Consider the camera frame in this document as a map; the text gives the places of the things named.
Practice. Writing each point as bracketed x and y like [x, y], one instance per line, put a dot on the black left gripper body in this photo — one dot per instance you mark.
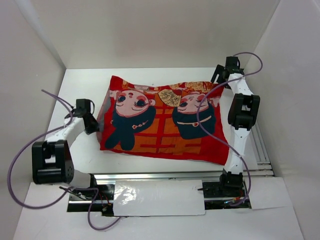
[93, 126]

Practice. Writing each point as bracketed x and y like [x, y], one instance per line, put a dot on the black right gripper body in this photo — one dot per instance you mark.
[225, 69]

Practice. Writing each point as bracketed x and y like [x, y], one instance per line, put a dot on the red and pink patterned pillowcase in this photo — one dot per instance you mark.
[180, 121]

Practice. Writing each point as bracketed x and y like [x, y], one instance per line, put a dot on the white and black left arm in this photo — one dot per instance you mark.
[51, 159]

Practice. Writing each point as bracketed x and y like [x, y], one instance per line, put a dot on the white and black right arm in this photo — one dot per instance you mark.
[241, 117]

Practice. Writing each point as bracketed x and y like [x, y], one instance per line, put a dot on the white glossy cover plate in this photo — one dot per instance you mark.
[158, 198]

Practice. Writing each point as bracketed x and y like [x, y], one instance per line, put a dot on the aluminium table edge rail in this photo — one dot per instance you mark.
[157, 176]

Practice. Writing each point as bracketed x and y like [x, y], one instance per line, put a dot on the aluminium side rail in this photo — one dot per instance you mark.
[264, 166]

